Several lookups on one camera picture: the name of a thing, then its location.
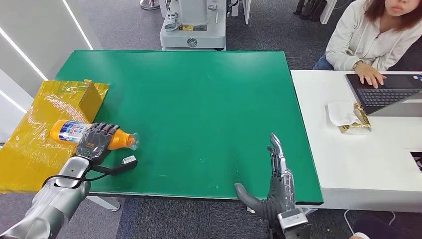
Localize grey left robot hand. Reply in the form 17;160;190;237
76;122;121;166

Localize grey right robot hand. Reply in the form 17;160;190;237
234;132;296;222

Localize orange detergent bottle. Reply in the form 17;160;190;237
49;119;140;151

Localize white table leg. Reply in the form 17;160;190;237
86;196;121;212

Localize yellow taped cardboard box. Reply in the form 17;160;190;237
0;79;110;194

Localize white desk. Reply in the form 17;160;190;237
290;70;422;214

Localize white paper napkin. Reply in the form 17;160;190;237
327;101;361;127

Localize green table mat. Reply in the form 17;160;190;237
55;49;324;205

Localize gold foil wrapper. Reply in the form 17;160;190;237
339;102;373;135

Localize black patterned pad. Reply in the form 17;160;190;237
410;151;422;172

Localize dark grey laptop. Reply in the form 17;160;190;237
345;74;422;118

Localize grey machine base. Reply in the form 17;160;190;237
159;0;227;51

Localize chrome stand base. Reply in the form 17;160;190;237
139;0;161;10

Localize person's hand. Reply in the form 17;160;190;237
354;62;387;89

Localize person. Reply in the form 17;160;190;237
313;0;422;89

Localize black boots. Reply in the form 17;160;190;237
293;0;328;23

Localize white cabinet panel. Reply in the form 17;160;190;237
319;0;341;26

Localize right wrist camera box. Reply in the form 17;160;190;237
278;208;312;239

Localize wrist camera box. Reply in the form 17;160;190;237
278;208;312;239
92;155;138;176

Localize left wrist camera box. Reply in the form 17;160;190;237
92;155;138;176

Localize white floor cable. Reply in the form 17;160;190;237
343;209;396;233

